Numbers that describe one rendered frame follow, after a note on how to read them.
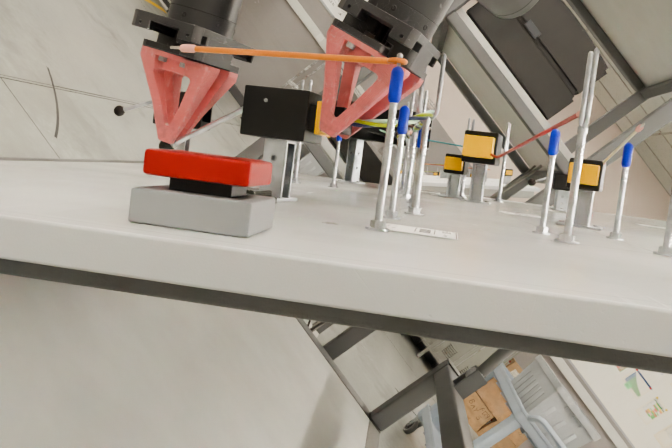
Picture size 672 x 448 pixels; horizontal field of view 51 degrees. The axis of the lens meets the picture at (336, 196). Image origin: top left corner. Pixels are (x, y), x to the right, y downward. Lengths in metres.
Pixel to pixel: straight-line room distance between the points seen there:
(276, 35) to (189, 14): 7.81
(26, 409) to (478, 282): 0.46
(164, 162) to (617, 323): 0.20
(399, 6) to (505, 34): 1.09
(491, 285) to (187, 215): 0.14
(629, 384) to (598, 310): 8.62
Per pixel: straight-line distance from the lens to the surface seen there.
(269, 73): 8.35
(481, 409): 8.33
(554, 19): 1.64
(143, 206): 0.32
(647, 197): 8.60
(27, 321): 0.72
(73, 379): 0.72
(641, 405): 9.01
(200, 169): 0.32
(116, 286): 0.45
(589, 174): 0.75
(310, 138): 0.56
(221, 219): 0.31
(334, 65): 0.54
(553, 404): 4.55
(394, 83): 0.42
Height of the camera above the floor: 1.17
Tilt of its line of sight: 6 degrees down
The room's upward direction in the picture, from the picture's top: 54 degrees clockwise
